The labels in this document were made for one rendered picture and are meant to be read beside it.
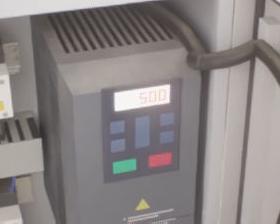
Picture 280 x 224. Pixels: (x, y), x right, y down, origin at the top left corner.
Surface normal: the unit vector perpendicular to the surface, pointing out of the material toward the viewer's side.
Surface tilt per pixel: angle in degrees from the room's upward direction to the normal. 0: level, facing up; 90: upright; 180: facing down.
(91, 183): 90
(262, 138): 90
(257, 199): 90
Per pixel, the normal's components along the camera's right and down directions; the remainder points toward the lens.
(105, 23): 0.00, -0.86
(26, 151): 0.30, 0.48
